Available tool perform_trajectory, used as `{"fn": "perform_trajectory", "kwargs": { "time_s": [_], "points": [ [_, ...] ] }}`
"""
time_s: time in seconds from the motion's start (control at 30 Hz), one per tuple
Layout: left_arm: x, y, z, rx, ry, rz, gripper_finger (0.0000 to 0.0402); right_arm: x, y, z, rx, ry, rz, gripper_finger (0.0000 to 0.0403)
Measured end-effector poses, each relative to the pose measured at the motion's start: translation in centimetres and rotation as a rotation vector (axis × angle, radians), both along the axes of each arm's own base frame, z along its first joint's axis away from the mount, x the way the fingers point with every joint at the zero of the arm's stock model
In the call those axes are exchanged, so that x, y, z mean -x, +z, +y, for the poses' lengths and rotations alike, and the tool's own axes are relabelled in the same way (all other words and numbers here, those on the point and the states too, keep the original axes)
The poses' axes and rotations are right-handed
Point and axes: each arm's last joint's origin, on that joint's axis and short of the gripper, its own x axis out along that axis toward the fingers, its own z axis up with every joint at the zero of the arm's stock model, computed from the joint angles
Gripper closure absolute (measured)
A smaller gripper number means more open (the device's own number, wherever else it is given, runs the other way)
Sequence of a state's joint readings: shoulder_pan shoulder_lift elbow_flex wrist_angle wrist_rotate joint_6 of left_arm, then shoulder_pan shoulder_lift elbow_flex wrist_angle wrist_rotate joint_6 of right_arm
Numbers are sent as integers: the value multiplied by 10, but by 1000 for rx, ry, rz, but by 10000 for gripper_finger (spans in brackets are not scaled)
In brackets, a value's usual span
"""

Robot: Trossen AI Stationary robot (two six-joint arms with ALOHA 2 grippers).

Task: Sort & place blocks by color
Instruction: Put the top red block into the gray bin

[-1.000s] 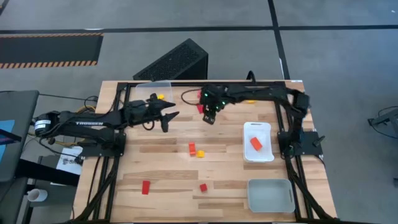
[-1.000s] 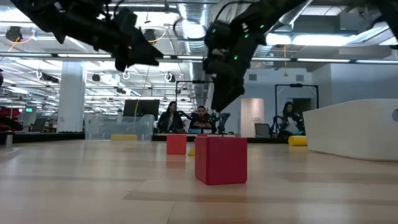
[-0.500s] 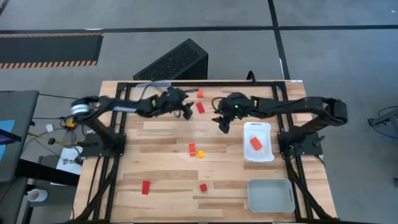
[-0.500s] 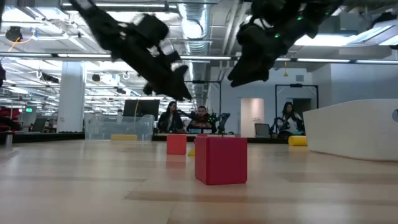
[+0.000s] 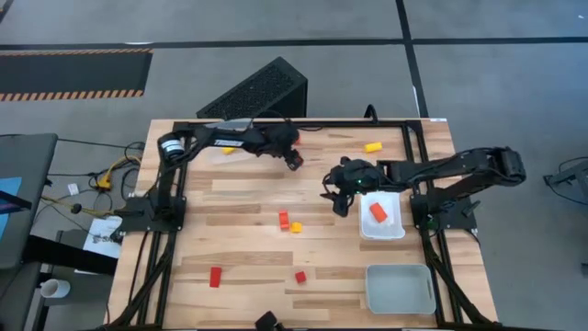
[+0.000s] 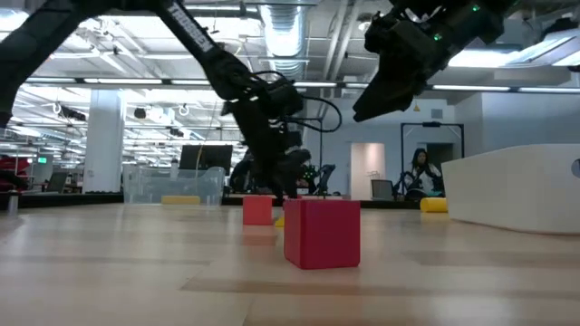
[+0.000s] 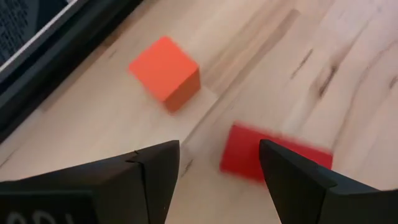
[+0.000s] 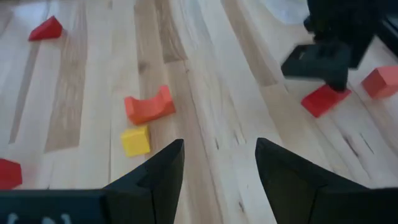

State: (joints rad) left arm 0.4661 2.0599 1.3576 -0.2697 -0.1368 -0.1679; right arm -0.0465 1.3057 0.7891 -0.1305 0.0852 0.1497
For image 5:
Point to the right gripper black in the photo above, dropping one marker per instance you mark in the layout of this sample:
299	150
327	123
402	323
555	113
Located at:
360	177

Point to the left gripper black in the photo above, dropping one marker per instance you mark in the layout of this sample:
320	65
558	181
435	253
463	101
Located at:
281	138

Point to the orange rectangular block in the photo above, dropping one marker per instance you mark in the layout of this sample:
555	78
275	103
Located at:
378	212
284	220

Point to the yellow cube block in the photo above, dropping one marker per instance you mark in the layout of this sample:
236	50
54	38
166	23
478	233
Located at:
296	227

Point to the yellow cylinder block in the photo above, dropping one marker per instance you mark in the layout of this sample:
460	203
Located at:
373	147

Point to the yellow long block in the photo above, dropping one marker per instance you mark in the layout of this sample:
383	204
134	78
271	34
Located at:
228	151

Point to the red cube block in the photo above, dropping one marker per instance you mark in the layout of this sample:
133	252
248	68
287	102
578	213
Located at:
300	277

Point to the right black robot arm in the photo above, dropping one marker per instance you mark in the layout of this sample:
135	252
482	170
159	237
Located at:
459	165

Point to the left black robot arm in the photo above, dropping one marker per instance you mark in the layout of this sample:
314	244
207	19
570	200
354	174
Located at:
206	138

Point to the white plastic bin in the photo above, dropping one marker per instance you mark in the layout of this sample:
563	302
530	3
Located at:
390	228

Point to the black perforated computer case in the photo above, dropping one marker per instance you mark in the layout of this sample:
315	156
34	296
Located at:
257	92

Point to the clear plastic container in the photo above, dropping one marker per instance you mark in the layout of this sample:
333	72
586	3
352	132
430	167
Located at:
213	157

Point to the gray plastic bin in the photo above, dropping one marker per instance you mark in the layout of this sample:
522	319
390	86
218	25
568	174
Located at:
399	289

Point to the small black device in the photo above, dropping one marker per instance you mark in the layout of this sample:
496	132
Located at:
267	322

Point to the white printed paper sheet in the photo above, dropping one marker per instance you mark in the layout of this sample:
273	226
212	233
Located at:
103	239

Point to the white floor tag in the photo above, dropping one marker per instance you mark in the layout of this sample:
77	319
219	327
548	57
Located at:
72	189

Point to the black hazard-striped floor mat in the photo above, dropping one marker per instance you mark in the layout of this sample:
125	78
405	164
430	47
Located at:
69	73

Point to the gray side desk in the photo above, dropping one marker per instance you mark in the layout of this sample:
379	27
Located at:
27	161

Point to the white mug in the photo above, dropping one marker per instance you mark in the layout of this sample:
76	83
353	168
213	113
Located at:
55	288

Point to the blue panel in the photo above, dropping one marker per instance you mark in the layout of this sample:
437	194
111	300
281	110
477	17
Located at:
8	197

